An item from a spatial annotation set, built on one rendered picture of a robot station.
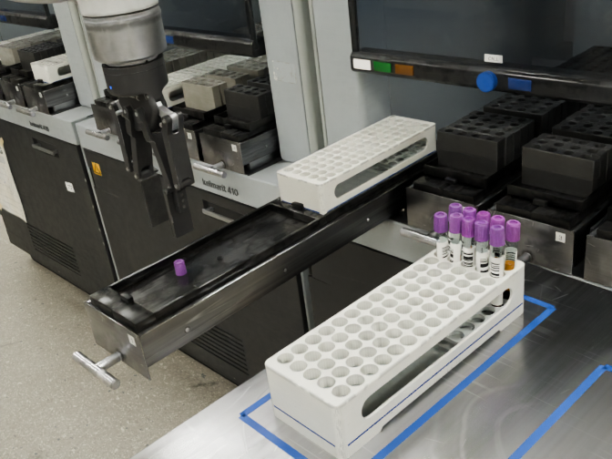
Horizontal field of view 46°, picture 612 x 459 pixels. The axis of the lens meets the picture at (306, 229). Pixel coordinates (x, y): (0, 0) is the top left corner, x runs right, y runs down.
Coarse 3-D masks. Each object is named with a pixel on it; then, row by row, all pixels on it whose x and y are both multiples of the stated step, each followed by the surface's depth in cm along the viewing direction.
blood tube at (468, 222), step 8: (464, 224) 77; (472, 224) 76; (464, 232) 77; (472, 232) 77; (464, 240) 78; (472, 240) 77; (464, 248) 78; (472, 248) 78; (464, 256) 78; (472, 256) 78; (464, 264) 79; (472, 264) 79
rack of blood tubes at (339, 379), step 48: (384, 288) 77; (432, 288) 77; (480, 288) 75; (336, 336) 71; (384, 336) 69; (432, 336) 68; (480, 336) 75; (288, 384) 65; (336, 384) 64; (384, 384) 71; (432, 384) 71; (336, 432) 63
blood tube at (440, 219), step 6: (438, 216) 79; (444, 216) 78; (438, 222) 78; (444, 222) 78; (438, 228) 79; (444, 228) 79; (438, 234) 79; (444, 234) 79; (438, 240) 80; (444, 240) 80; (438, 246) 80; (444, 246) 80; (438, 252) 80; (444, 252) 80
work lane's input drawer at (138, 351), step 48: (384, 192) 116; (240, 240) 107; (288, 240) 104; (336, 240) 110; (144, 288) 98; (192, 288) 97; (240, 288) 98; (96, 336) 98; (144, 336) 88; (192, 336) 94
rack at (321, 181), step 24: (384, 120) 129; (408, 120) 127; (336, 144) 121; (360, 144) 120; (384, 144) 118; (408, 144) 120; (432, 144) 125; (288, 168) 114; (312, 168) 113; (336, 168) 112; (360, 168) 112; (384, 168) 123; (288, 192) 113; (312, 192) 109; (336, 192) 117
